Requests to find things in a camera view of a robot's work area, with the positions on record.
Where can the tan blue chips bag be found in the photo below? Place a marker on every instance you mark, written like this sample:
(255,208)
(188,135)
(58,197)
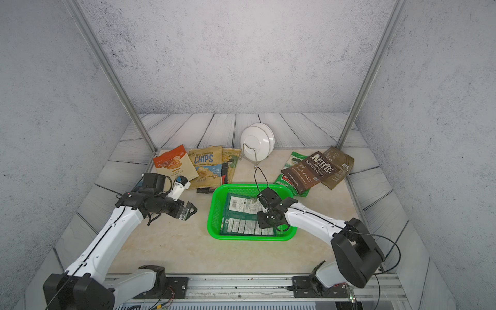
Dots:
(208,165)

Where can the blue bowl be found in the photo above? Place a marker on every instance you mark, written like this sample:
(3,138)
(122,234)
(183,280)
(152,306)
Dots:
(138,185)

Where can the green plastic basket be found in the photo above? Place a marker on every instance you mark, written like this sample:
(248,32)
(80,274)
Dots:
(283,233)

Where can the dark green chips bag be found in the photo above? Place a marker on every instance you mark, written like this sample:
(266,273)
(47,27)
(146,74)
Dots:
(240,217)

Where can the brown Kettle chips bag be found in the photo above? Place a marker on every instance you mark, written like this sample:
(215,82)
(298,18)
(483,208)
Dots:
(309,172)

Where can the tan green chips bag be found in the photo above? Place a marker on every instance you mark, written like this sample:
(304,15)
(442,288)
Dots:
(230,158)

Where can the right aluminium frame post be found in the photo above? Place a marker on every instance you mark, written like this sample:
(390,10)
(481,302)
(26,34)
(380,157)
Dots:
(374,66)

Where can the aluminium frame post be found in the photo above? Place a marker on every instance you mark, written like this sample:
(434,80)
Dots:
(92,41)
(374,66)

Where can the aluminium front rail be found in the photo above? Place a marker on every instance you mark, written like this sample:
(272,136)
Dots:
(380,292)

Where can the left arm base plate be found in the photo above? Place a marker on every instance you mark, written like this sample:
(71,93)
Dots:
(167,287)

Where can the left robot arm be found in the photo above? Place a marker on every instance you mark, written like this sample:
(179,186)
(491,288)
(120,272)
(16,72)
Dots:
(83,284)

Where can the white plate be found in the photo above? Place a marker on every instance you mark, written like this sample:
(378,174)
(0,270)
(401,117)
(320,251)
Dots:
(258,134)

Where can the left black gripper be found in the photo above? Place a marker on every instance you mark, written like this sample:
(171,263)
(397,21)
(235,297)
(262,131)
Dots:
(186,213)

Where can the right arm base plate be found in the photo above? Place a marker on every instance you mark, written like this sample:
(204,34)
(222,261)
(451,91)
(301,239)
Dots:
(309,287)

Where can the left aluminium frame post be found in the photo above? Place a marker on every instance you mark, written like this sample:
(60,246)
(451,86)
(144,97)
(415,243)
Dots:
(92,41)

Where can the wire plate rack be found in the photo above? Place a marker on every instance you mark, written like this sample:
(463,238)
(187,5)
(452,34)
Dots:
(255,153)

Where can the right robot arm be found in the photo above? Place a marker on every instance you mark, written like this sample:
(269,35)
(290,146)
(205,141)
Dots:
(357,255)

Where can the red beige chips bag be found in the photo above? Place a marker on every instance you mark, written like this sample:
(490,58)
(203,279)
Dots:
(175,163)

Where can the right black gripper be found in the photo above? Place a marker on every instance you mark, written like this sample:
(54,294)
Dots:
(261,222)

